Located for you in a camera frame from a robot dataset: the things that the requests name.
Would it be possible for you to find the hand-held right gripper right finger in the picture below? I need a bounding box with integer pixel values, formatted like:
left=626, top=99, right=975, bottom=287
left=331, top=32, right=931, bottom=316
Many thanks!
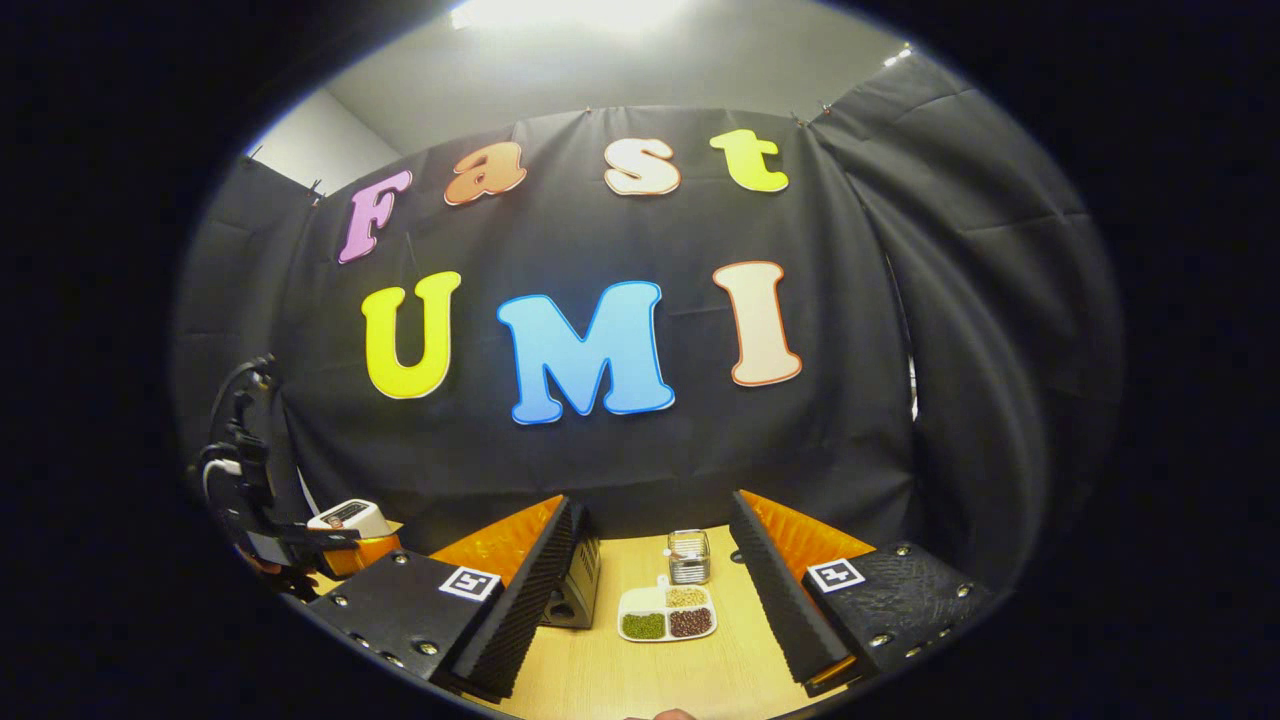
left=728, top=489, right=996, bottom=698

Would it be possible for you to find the black backdrop cloth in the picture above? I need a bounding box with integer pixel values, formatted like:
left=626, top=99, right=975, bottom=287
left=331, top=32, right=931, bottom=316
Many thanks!
left=170, top=50, right=1126, bottom=591

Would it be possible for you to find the large ceiling light panel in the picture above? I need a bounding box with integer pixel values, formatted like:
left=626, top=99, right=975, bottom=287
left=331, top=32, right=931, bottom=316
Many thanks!
left=450, top=0, right=691, bottom=31

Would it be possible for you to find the metal mesh holder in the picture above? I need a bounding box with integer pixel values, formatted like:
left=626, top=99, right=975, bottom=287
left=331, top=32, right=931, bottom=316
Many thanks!
left=666, top=529, right=712, bottom=586

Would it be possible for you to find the black electric oven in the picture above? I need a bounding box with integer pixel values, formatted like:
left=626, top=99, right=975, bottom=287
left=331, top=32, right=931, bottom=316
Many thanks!
left=538, top=508, right=603, bottom=631

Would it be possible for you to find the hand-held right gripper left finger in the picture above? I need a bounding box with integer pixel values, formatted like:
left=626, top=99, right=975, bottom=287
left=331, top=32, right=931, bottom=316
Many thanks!
left=305, top=494, right=586, bottom=701

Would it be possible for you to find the white toaster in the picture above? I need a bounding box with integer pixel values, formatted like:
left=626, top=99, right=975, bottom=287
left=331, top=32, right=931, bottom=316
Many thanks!
left=305, top=498, right=393, bottom=541

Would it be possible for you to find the white divided bean tray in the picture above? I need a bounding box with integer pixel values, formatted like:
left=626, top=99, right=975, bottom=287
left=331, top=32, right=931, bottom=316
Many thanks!
left=617, top=575, right=718, bottom=642

